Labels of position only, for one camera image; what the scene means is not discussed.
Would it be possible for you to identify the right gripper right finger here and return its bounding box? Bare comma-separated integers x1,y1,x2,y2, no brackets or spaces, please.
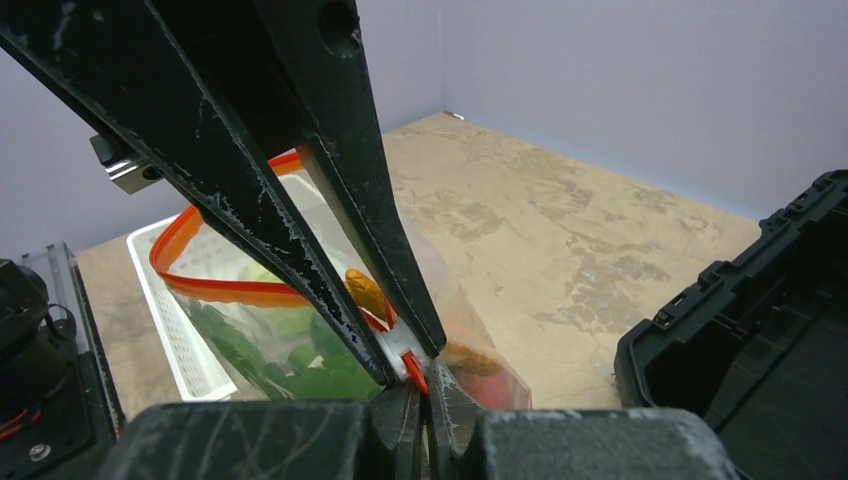
427,362,739,479

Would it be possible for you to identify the black open toolbox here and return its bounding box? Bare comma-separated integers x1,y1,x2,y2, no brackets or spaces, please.
614,170,847,479

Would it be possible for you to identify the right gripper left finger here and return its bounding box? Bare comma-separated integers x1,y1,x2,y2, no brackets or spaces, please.
99,385,423,479

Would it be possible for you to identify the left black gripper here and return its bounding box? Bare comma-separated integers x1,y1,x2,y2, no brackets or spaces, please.
1,242,126,479

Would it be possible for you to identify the white plastic basket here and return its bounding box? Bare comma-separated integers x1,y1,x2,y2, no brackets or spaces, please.
125,173,333,403

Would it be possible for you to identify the green cabbage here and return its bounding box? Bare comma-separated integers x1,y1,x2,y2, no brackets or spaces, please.
242,262,314,338

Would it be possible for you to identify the pink peach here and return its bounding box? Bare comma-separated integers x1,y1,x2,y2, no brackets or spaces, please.
453,368,520,409

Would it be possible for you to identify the clear zip top bag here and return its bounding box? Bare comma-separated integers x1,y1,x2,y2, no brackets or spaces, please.
149,153,532,409

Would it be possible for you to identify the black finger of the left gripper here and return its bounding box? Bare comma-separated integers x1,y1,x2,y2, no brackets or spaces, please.
254,1,447,359
1,1,396,385

